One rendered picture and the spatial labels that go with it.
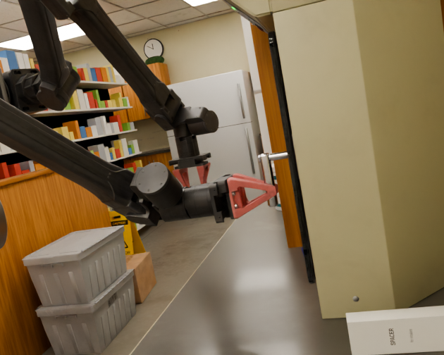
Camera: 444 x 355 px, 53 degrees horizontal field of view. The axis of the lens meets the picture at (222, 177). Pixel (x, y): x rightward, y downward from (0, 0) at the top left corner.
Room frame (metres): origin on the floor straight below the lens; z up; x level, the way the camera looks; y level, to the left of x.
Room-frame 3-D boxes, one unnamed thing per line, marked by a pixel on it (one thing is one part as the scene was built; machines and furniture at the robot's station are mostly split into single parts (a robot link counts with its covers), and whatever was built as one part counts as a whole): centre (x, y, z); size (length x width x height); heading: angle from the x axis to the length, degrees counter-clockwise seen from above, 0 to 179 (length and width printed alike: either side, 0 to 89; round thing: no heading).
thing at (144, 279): (3.46, 0.89, 0.14); 0.41 x 0.32 x 0.28; 171
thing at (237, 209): (0.74, -0.04, 1.15); 0.09 x 0.07 x 0.07; 74
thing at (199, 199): (0.75, 0.03, 1.14); 0.10 x 0.07 x 0.07; 164
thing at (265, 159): (0.72, -0.09, 1.17); 0.05 x 0.03 x 0.10; 74
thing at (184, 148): (1.19, 0.08, 1.21); 0.10 x 0.07 x 0.07; 74
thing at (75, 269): (2.86, 1.01, 0.49); 0.60 x 0.42 x 0.33; 165
